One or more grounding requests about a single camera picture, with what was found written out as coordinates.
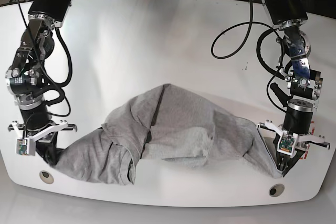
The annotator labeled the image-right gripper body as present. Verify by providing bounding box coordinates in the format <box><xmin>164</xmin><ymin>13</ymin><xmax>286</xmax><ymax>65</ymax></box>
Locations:
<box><xmin>257</xmin><ymin>120</ymin><xmax>330</xmax><ymax>157</ymax></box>

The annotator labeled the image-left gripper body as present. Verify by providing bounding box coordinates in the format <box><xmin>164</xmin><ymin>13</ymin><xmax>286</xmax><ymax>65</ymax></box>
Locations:
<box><xmin>8</xmin><ymin>121</ymin><xmax>78</xmax><ymax>147</ymax></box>

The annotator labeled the grey t-shirt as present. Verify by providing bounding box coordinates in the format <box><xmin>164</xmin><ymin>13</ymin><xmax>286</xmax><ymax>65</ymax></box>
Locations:
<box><xmin>53</xmin><ymin>84</ymin><xmax>282</xmax><ymax>185</ymax></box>

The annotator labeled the red tape rectangle marking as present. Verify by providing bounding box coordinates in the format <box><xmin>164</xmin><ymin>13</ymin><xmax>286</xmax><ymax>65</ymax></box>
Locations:
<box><xmin>300</xmin><ymin>120</ymin><xmax>315</xmax><ymax>160</ymax></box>

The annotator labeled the right table grommet hole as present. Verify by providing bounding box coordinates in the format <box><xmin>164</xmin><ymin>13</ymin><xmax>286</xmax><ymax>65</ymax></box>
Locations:
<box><xmin>269</xmin><ymin>184</ymin><xmax>285</xmax><ymax>197</ymax></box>

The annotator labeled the table grommet hole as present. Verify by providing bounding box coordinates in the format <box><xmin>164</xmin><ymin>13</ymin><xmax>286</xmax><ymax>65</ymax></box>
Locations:
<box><xmin>269</xmin><ymin>184</ymin><xmax>285</xmax><ymax>197</ymax></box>
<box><xmin>39</xmin><ymin>170</ymin><xmax>54</xmax><ymax>185</ymax></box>

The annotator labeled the left table grommet hole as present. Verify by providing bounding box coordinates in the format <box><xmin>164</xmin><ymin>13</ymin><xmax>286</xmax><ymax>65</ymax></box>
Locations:
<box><xmin>39</xmin><ymin>170</ymin><xmax>54</xmax><ymax>185</ymax></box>

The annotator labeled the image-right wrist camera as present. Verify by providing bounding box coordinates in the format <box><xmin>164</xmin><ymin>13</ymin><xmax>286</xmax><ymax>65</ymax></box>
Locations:
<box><xmin>277</xmin><ymin>131</ymin><xmax>299</xmax><ymax>157</ymax></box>

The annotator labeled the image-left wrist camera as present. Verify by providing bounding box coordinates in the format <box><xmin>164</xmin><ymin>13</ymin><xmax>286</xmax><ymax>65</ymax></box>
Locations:
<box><xmin>16</xmin><ymin>137</ymin><xmax>36</xmax><ymax>156</ymax></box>

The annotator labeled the image-left arm black cable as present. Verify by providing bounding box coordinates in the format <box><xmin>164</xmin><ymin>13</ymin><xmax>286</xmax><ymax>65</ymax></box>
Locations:
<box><xmin>39</xmin><ymin>28</ymin><xmax>73</xmax><ymax>117</ymax></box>

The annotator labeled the image-right arm black cable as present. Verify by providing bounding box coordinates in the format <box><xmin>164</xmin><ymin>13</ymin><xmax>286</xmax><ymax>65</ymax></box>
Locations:
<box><xmin>211</xmin><ymin>0</ymin><xmax>292</xmax><ymax>109</ymax></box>

